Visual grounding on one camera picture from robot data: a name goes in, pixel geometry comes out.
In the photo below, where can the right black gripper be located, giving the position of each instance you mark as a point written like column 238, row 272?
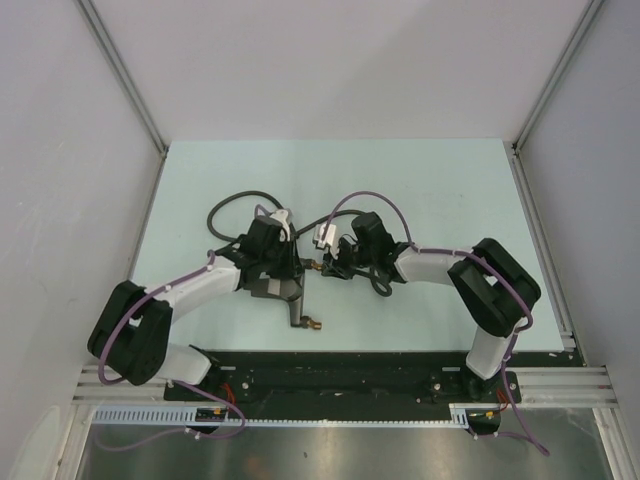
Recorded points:
column 340, row 271

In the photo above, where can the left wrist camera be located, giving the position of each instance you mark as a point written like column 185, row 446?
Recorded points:
column 283, row 217

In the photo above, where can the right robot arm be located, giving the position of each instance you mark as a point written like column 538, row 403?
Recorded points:
column 497, row 291

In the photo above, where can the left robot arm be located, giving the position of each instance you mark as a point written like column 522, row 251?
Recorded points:
column 131, row 337

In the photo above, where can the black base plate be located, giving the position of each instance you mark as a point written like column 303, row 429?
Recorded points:
column 345, row 385

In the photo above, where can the aluminium corner post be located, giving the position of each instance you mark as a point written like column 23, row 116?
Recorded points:
column 560, row 69
column 108, row 48

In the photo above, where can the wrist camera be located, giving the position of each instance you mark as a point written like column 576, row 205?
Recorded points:
column 325, row 236
column 283, row 217

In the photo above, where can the right aluminium corner post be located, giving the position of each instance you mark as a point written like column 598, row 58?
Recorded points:
column 560, row 69

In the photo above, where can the left aluminium corner post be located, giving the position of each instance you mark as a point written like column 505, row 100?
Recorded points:
column 108, row 48

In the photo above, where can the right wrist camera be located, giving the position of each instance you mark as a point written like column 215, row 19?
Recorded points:
column 325, row 236

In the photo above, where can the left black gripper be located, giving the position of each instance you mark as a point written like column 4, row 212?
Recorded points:
column 294, row 267

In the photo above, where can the slotted cable duct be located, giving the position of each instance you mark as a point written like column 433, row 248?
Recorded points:
column 447, row 417

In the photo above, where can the aluminium frame rail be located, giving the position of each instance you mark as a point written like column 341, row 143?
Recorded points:
column 566, row 387

